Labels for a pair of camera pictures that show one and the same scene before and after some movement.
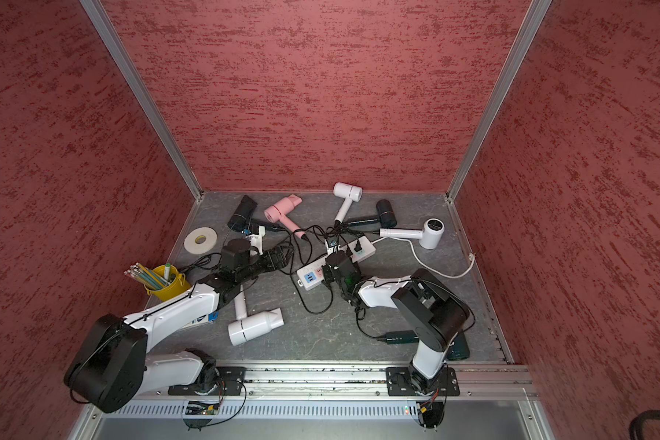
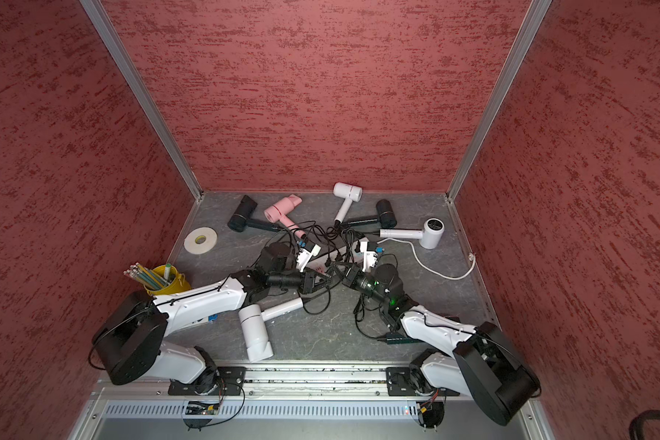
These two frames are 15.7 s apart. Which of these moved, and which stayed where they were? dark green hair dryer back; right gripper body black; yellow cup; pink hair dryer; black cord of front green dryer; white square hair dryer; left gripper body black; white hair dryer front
Moved: white hair dryer front; right gripper body black; left gripper body black
Stayed: pink hair dryer; white square hair dryer; yellow cup; black cord of front green dryer; dark green hair dryer back
